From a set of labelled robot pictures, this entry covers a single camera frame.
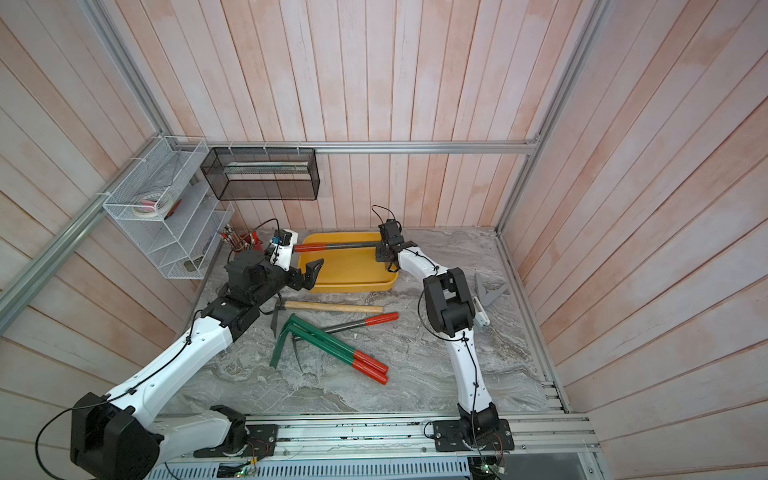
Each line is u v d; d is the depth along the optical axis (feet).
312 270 2.26
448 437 2.40
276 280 2.14
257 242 3.32
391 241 2.82
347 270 3.53
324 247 3.42
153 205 2.25
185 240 2.57
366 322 3.05
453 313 2.05
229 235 3.12
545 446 2.41
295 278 2.22
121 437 1.24
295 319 2.91
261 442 2.39
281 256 2.14
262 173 3.42
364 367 2.73
